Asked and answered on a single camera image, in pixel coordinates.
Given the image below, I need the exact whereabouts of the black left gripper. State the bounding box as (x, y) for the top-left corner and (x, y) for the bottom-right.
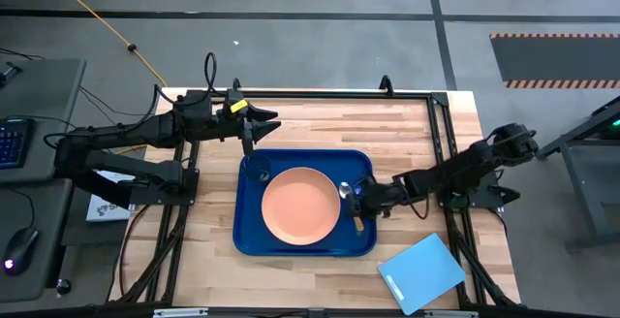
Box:
(212, 92), (283, 157)

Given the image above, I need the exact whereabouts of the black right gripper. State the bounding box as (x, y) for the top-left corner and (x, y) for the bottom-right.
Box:
(348, 177), (411, 219)

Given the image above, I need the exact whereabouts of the yellow handled spoon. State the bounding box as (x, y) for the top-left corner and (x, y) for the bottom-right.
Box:
(338, 180), (365, 236)

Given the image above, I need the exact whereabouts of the dark translucent blue cup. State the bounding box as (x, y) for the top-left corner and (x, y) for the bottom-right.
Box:
(242, 151), (273, 184)

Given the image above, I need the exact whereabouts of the peach orange round plate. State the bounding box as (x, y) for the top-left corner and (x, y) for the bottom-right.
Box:
(261, 166), (342, 247)

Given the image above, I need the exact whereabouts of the blue plastic tray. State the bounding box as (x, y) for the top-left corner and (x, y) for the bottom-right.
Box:
(232, 148), (379, 258)

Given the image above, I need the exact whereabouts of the light blue cutting board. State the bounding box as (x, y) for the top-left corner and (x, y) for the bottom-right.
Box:
(377, 232), (467, 317)

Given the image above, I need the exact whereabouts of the white printed booklet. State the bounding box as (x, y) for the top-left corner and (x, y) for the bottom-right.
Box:
(85, 170), (138, 224)

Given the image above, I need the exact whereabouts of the grey desk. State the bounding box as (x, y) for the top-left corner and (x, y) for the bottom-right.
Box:
(0, 57), (88, 305)

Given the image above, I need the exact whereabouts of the black metal stand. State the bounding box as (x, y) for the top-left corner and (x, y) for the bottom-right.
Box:
(534, 95), (620, 255)

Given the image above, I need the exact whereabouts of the black hazard striped floor mat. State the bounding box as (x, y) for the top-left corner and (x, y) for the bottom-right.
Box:
(489, 32), (620, 90)

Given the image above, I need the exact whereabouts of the black backlit keyboard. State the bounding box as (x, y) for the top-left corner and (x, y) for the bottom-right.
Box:
(0, 117), (37, 171)

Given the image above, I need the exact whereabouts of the black computer mouse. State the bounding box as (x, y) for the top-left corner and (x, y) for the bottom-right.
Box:
(2, 226), (41, 277)

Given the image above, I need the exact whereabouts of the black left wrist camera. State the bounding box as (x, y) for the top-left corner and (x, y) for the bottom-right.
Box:
(223, 89), (250, 115)

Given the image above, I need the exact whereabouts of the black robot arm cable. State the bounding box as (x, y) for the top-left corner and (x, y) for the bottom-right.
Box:
(153, 51), (243, 111)

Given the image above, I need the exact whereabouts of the black aluminium table frame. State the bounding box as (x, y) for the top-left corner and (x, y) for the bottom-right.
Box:
(108, 74), (523, 318)

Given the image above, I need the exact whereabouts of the silver aluminium bracket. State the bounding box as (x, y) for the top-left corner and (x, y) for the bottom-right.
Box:
(153, 307), (210, 318)
(424, 309), (480, 318)

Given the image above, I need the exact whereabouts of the yellow cable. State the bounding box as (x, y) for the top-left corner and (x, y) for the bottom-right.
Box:
(40, 0), (170, 88)

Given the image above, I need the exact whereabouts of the black mouse cable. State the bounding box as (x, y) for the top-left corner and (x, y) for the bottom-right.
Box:
(8, 185), (37, 231)

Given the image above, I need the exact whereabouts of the black handle tool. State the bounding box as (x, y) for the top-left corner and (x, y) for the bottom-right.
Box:
(0, 62), (23, 88)

